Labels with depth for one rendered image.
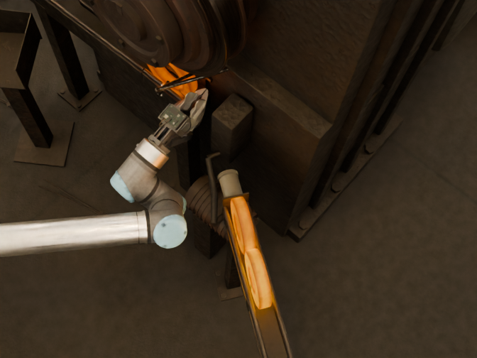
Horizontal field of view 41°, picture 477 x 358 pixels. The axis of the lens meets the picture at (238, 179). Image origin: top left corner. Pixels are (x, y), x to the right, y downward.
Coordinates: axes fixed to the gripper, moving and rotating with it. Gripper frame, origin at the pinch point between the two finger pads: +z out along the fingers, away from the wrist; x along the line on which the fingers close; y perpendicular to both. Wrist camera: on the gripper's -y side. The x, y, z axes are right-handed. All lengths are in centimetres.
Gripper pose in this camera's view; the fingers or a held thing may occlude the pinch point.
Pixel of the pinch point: (204, 93)
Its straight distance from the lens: 182.2
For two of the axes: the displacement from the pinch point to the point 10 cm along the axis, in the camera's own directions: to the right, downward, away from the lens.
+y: -1.6, -1.5, -9.8
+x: -7.6, -6.2, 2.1
